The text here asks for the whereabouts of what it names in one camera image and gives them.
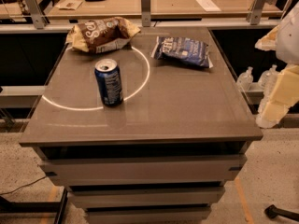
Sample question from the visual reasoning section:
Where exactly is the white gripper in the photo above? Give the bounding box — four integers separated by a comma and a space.
255, 3, 299, 129

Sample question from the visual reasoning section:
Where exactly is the blue pepsi can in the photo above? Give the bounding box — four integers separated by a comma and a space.
94, 59, 123, 106

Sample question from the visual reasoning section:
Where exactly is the blue chip bag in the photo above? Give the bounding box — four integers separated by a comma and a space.
151, 36, 212, 68

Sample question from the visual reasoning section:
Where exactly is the brown chip bag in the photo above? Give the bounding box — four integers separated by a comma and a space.
66, 17, 140, 54

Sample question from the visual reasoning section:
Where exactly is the clear bottle right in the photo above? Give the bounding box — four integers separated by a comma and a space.
258, 64, 278, 89

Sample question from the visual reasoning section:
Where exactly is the clear bottle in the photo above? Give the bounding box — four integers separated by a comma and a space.
258, 64, 278, 89
236, 66, 253, 91

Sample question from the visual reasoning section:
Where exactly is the clear bottle left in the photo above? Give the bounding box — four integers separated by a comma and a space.
236, 66, 253, 91

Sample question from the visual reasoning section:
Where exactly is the white paper sheet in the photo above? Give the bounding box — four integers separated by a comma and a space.
196, 0, 221, 12

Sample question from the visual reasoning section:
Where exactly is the grey drawer cabinet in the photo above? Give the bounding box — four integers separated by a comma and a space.
21, 27, 263, 224

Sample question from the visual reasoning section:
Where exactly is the black chair base leg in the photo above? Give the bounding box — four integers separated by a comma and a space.
264, 204, 299, 221

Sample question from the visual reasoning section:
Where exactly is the wooden back desk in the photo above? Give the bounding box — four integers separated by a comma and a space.
45, 0, 284, 21

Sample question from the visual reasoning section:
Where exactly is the small paper card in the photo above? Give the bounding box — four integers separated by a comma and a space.
57, 0, 82, 10

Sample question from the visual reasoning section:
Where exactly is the grey metal bracket right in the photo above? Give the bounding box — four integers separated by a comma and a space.
247, 0, 266, 25

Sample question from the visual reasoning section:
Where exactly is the grey metal bracket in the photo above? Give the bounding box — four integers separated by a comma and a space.
24, 0, 47, 29
247, 0, 266, 25
141, 0, 151, 27

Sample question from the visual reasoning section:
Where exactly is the grey metal bracket centre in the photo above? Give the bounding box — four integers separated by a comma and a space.
141, 0, 151, 27

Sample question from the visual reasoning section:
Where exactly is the grey metal bracket left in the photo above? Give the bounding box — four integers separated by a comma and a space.
24, 0, 47, 29

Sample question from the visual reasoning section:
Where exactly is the black floor cable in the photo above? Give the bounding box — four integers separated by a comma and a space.
0, 175, 48, 196

